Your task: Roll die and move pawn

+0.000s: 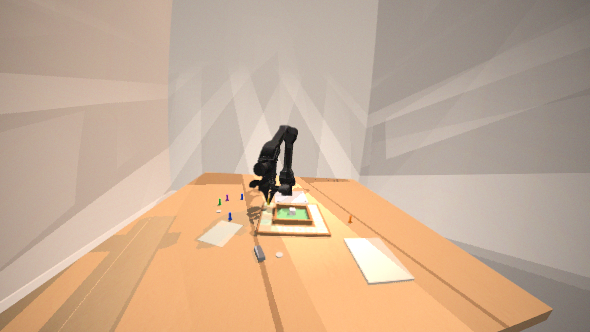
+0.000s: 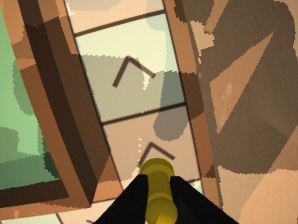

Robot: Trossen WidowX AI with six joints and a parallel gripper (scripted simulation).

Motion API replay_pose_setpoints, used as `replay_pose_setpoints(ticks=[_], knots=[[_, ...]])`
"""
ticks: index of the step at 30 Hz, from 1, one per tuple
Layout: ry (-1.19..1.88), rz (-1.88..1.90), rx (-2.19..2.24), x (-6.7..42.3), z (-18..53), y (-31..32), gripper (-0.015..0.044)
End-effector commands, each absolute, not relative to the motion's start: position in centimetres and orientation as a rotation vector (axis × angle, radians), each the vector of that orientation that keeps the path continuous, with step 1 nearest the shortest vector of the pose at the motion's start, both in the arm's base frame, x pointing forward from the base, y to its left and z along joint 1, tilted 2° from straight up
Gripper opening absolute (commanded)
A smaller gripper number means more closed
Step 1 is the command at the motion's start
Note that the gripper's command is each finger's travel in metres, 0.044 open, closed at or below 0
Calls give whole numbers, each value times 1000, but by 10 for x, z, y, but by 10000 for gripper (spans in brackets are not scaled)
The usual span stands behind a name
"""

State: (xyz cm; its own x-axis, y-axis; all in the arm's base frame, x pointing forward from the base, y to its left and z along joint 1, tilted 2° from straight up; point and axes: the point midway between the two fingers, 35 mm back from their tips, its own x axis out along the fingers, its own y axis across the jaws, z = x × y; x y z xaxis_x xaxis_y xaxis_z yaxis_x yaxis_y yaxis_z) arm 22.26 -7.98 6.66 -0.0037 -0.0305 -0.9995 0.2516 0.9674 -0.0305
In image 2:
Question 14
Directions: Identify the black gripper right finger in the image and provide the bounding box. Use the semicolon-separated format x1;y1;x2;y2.
169;176;239;224

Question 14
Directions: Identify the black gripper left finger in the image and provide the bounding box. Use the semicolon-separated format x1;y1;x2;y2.
93;173;149;224

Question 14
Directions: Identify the yellow game pawn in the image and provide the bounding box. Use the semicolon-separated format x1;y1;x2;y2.
140;159;178;224

